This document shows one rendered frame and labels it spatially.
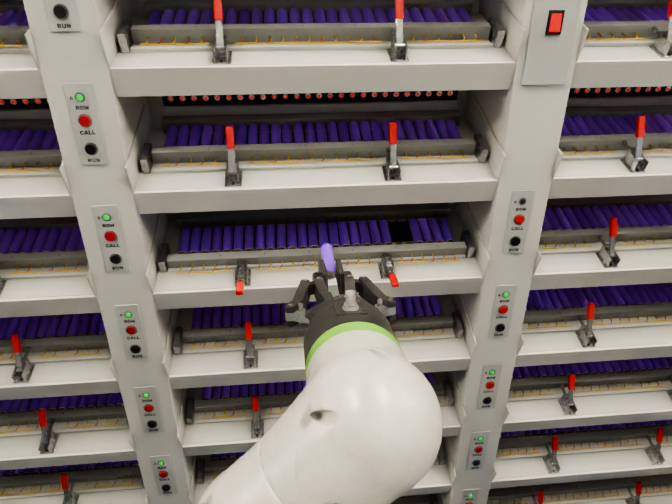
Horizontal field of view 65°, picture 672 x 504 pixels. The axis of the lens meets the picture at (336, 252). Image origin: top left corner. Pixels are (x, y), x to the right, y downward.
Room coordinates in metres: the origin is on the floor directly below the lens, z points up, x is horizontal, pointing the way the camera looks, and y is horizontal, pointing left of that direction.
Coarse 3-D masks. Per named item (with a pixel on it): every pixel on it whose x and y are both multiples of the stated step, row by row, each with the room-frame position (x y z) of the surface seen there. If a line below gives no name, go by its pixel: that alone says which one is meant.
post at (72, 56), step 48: (96, 0) 0.80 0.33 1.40; (48, 48) 0.79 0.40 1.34; (96, 48) 0.79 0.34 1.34; (48, 96) 0.78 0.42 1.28; (96, 96) 0.79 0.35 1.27; (144, 96) 0.97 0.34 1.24; (96, 192) 0.79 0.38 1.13; (96, 240) 0.79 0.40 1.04; (144, 240) 0.81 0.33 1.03; (96, 288) 0.78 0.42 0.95; (144, 288) 0.79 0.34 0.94; (144, 384) 0.79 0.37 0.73; (144, 480) 0.78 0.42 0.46
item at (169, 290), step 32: (160, 224) 0.92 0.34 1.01; (160, 256) 0.85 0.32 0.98; (480, 256) 0.87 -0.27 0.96; (160, 288) 0.81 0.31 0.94; (192, 288) 0.81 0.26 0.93; (224, 288) 0.81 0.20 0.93; (256, 288) 0.81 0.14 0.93; (288, 288) 0.82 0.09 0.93; (384, 288) 0.84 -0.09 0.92; (416, 288) 0.84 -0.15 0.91; (448, 288) 0.85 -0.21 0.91
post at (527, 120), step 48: (480, 0) 1.04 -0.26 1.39; (528, 0) 0.85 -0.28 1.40; (576, 48) 0.86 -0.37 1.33; (480, 96) 0.99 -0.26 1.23; (528, 96) 0.85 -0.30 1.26; (528, 144) 0.85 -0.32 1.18; (528, 240) 0.86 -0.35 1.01; (480, 288) 0.86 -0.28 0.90; (528, 288) 0.86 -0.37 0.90; (480, 336) 0.85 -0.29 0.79; (480, 480) 0.86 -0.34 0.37
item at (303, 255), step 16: (176, 256) 0.85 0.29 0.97; (192, 256) 0.85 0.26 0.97; (208, 256) 0.85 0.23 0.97; (224, 256) 0.86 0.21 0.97; (240, 256) 0.86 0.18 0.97; (256, 256) 0.86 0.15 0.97; (272, 256) 0.86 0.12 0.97; (288, 256) 0.86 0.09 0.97; (304, 256) 0.87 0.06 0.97; (320, 256) 0.87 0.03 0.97; (336, 256) 0.87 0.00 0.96; (352, 256) 0.88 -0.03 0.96; (368, 256) 0.88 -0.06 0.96; (400, 256) 0.88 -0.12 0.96; (416, 256) 0.89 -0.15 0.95; (192, 272) 0.83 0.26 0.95; (208, 272) 0.84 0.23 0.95
